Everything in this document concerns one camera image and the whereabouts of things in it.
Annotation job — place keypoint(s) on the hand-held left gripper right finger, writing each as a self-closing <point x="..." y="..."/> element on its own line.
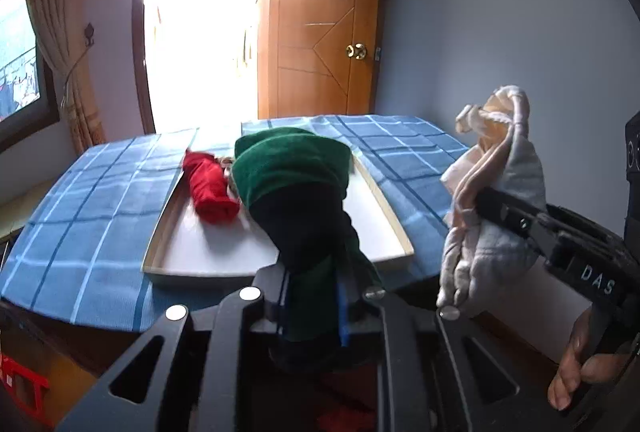
<point x="343" y="312"/>

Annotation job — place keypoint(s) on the peach underwear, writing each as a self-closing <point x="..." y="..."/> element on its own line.
<point x="492" y="126"/>

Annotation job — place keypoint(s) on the orange wooden door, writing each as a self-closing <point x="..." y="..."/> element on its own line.
<point x="320" y="61"/>

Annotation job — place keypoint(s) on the person's right hand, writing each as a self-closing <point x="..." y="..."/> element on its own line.
<point x="575" y="362"/>

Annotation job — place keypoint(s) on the olive underwear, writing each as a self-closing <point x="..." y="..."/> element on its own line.
<point x="227" y="171"/>

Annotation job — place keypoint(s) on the black wall hook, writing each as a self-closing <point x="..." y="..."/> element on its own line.
<point x="88" y="34"/>

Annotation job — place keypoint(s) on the shallow cardboard tray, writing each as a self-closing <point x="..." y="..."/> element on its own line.
<point x="210" y="252"/>

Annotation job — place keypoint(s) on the dark framed window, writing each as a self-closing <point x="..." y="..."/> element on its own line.
<point x="20" y="76"/>

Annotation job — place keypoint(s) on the dark red underwear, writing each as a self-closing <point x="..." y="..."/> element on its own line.
<point x="210" y="192"/>

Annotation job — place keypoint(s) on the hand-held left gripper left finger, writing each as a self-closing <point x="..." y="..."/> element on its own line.
<point x="284" y="307"/>

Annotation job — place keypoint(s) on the green underwear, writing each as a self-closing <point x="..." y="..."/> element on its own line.
<point x="290" y="166"/>

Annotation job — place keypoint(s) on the beige patterned curtain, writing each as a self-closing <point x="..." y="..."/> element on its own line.
<point x="65" y="61"/>

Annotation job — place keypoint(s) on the dark door frame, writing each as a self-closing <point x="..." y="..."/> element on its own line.
<point x="141" y="36"/>

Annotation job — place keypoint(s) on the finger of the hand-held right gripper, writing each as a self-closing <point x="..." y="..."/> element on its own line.
<point x="510" y="212"/>

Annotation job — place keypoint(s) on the brass door knob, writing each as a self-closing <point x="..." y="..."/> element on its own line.
<point x="357" y="50"/>

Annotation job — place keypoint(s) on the blue plaid tablecloth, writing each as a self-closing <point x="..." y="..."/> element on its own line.
<point x="90" y="222"/>

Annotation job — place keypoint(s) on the red plastic stool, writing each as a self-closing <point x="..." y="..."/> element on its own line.
<point x="22" y="387"/>

